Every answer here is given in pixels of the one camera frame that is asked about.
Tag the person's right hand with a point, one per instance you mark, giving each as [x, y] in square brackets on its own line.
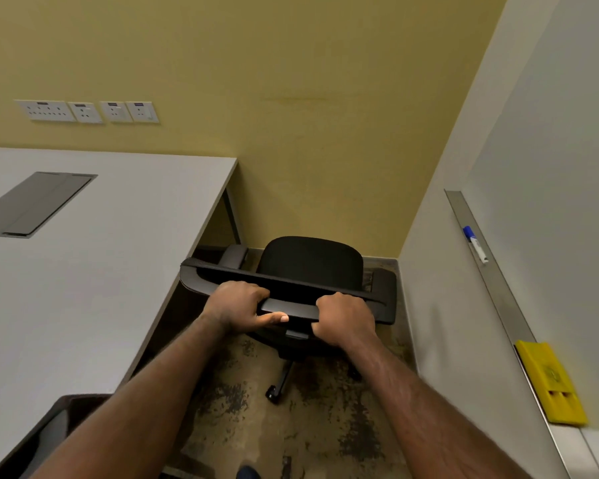
[347, 321]

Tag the person's left hand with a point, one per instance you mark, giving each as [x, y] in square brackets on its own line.
[232, 306]

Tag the person's left thumb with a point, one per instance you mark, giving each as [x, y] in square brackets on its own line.
[274, 319]

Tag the person's right fingers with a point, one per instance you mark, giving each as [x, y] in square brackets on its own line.
[337, 301]

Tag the black office chair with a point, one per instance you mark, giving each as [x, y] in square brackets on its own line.
[309, 266]

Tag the person's left forearm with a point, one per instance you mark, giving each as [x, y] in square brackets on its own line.
[139, 399]

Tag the person's right forearm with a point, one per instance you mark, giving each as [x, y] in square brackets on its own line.
[419, 414]

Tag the grey metal table leg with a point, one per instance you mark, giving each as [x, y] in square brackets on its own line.
[232, 214]

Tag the blue capped whiteboard marker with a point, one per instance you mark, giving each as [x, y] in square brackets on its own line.
[475, 245]

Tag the person's blue shoe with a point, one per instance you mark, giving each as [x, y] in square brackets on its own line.
[248, 472]

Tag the aluminium whiteboard tray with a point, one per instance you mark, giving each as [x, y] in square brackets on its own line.
[504, 304]

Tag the yellow whiteboard eraser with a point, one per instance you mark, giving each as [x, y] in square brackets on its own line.
[551, 381]

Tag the white wall whiteboard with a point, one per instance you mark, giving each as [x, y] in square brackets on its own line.
[554, 169]

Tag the wide white wall socket plate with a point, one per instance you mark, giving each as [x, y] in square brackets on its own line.
[45, 111]

